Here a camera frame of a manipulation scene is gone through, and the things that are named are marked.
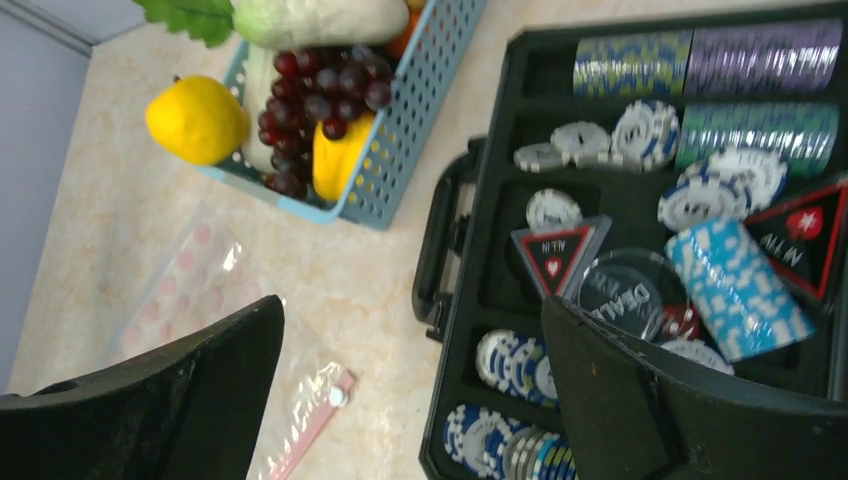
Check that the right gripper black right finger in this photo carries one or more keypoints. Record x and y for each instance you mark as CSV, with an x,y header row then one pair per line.
x,y
633,410

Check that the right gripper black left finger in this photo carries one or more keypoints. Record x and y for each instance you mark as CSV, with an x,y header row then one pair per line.
x,y
190,409

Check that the clear zip bag pink dots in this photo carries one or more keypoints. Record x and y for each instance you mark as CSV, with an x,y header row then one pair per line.
x,y
205,276

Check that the clear round dealer button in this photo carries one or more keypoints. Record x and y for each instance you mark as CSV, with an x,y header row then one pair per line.
x,y
639,292

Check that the light blue chip stack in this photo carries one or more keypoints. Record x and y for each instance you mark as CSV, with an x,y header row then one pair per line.
x,y
740,298

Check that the black red all-in triangle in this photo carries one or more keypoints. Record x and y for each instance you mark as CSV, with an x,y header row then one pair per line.
x,y
556,259

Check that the black poker chip case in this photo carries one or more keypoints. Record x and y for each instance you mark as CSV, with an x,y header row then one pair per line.
x,y
468,276

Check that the yellow toy bell pepper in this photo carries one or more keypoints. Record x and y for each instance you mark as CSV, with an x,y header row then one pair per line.
x,y
334,160

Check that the dark red toy grapes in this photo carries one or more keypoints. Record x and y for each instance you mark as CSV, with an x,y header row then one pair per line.
x,y
299,89

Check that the blue green chip row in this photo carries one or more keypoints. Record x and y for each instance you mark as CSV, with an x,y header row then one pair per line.
x,y
653,63

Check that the light blue plastic basket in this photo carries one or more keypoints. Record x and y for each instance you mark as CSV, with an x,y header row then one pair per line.
x,y
385,165

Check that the purple chip row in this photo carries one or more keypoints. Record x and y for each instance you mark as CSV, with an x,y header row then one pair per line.
x,y
781,57

